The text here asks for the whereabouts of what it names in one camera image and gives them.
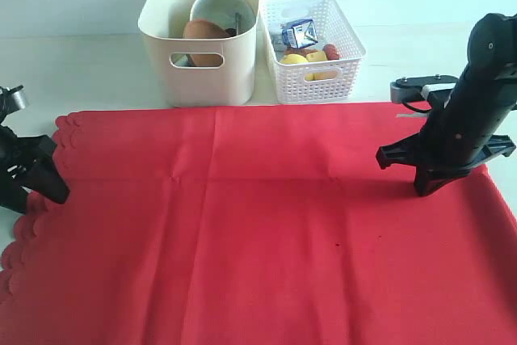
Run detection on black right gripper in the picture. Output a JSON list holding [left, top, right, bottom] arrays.
[[376, 65, 516, 196]]

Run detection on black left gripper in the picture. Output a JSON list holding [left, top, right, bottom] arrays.
[[0, 125, 69, 214]]

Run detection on red toy sausage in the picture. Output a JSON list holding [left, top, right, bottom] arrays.
[[323, 44, 340, 61]]

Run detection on yellow cheese wedge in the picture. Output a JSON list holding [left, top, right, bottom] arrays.
[[306, 50, 336, 81]]

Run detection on fried chicken nugget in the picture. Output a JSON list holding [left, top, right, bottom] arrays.
[[284, 47, 317, 57]]

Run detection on yellow lemon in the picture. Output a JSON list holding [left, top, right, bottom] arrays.
[[280, 53, 314, 82]]

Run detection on blue white milk carton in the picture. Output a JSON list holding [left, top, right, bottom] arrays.
[[270, 19, 318, 51]]

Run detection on red table cloth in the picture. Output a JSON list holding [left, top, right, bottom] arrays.
[[1, 103, 516, 344]]

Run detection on stainless steel cup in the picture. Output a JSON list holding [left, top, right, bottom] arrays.
[[172, 54, 192, 68]]

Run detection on brown wooden plate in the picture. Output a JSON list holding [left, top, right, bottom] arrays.
[[183, 19, 230, 68]]

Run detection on white ceramic bowl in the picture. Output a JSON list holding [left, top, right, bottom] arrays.
[[190, 0, 256, 34]]

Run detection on metal table knife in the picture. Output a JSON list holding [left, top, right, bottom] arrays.
[[235, 13, 242, 36]]

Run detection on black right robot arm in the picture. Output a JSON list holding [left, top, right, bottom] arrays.
[[376, 14, 516, 196]]

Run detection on white perforated plastic basket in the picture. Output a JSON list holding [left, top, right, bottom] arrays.
[[259, 0, 366, 104]]

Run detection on cream plastic storage bin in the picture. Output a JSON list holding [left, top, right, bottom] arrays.
[[137, 0, 259, 107]]

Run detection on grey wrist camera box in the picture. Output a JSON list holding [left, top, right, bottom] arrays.
[[389, 74, 459, 104], [1, 85, 29, 115]]

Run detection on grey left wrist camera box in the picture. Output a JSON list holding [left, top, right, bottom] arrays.
[[1, 85, 29, 115]]

